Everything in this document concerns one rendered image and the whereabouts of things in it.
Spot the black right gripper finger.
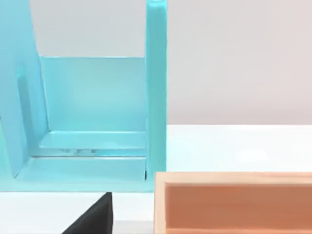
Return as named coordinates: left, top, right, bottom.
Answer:
left=60, top=192, right=114, bottom=234

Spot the light blue rack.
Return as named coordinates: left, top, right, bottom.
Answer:
left=0, top=0, right=168, bottom=193

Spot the shallow salmon-coloured box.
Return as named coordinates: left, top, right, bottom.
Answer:
left=153, top=171, right=312, bottom=234

